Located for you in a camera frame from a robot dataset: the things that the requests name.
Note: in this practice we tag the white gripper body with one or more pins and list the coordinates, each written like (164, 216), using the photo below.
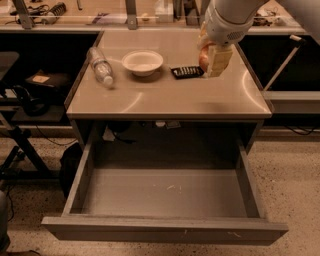
(224, 30)

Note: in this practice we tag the white bowl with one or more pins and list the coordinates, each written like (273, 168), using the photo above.
(142, 63)

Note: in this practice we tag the grey cabinet with counter top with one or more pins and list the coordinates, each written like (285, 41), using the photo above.
(214, 113)

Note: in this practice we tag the grey open drawer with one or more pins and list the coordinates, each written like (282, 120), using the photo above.
(156, 185)

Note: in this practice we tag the red apple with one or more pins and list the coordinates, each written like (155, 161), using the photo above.
(204, 59)

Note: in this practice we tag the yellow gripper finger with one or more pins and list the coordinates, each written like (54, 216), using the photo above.
(219, 57)
(203, 38)

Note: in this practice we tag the black box with label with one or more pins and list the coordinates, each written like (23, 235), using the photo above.
(56, 81)

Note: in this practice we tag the black chair base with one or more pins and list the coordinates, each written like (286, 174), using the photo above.
(23, 149)

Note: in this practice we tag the clear plastic water bottle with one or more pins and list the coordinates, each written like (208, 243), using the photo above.
(101, 67)

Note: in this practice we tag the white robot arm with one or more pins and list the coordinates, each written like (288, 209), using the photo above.
(305, 12)

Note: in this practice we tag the black headphones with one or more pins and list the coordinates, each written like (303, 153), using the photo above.
(31, 106)

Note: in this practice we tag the black snack bag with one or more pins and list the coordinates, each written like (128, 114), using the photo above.
(187, 72)

